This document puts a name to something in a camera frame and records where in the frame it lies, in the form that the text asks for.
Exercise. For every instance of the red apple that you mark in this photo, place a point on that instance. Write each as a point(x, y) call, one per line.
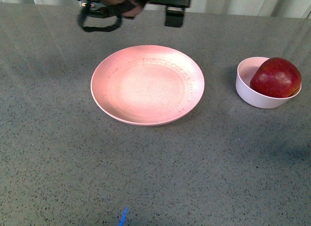
point(277, 78)

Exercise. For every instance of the white pleated curtain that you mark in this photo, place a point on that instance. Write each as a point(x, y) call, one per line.
point(262, 8)

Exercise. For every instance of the pink round plate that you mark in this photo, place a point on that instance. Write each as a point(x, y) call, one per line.
point(147, 85)

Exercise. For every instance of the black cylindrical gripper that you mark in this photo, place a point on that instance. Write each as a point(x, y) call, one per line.
point(174, 11)

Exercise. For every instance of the pale pink bowl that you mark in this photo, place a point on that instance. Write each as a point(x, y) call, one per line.
point(245, 71)

